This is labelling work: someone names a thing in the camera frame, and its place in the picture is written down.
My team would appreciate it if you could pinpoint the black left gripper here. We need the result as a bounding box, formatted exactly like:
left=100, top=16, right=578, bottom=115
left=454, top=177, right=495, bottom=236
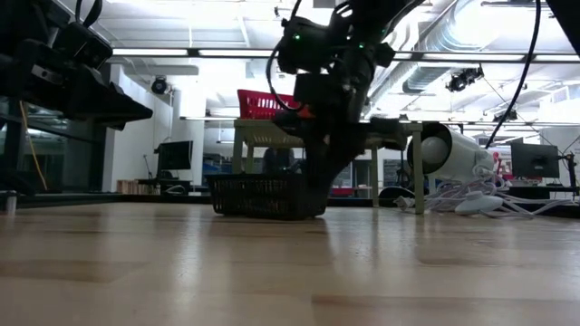
left=0, top=49, right=154, bottom=131

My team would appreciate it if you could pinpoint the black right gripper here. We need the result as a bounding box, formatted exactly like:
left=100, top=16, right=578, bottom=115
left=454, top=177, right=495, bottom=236
left=274, top=56, right=377, bottom=217

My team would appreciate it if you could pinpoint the black plastic basket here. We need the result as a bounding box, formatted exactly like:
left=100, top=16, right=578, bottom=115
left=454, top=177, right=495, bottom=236
left=206, top=174, right=330, bottom=222

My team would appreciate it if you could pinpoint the red plastic basket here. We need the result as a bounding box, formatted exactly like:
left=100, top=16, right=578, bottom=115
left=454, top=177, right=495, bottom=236
left=237, top=89, right=314, bottom=120

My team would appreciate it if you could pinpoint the person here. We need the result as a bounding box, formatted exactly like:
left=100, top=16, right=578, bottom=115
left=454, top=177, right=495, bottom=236
left=262, top=147, right=296, bottom=176

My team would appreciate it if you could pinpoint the black ceiling spotlight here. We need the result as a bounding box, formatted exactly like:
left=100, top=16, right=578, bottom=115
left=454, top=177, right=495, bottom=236
left=150, top=75, right=169, bottom=96
left=446, top=65, right=485, bottom=93

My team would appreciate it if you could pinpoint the black computer monitor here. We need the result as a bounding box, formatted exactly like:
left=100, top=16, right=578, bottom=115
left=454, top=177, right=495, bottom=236
left=155, top=139, right=195, bottom=172
left=510, top=142, right=561, bottom=180

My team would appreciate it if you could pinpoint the green perforated metal shelf riser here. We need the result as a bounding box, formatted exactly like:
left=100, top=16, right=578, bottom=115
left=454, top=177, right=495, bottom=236
left=233, top=118, right=426, bottom=215

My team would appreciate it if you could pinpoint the long linear ceiling light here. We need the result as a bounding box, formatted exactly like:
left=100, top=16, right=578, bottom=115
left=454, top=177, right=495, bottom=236
left=111, top=46, right=580, bottom=63

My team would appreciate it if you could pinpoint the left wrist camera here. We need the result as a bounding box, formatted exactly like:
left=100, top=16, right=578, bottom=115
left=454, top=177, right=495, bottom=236
left=53, top=22, right=114, bottom=70

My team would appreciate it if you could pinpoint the black aluminium table frame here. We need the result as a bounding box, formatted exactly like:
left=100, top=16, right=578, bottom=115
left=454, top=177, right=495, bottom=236
left=0, top=97, right=214, bottom=214

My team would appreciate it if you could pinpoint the yellow extension cable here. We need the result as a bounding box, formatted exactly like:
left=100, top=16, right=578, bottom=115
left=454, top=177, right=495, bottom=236
left=17, top=99, right=49, bottom=191

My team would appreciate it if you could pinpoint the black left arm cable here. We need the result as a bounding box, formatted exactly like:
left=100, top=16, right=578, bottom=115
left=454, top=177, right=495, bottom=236
left=74, top=0, right=103, bottom=28

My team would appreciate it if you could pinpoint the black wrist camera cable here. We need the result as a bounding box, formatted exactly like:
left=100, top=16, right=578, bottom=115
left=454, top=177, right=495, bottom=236
left=265, top=0, right=304, bottom=112

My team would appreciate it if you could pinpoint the white lamp cable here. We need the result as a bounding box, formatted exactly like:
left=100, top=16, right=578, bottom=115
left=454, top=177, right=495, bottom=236
left=393, top=165, right=572, bottom=219

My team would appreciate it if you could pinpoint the white round lamp switch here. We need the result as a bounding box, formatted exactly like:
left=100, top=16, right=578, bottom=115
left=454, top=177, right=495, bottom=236
left=454, top=192, right=505, bottom=216

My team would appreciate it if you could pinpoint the long black cable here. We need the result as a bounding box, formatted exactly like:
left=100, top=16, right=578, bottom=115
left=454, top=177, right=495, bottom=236
left=484, top=0, right=543, bottom=150

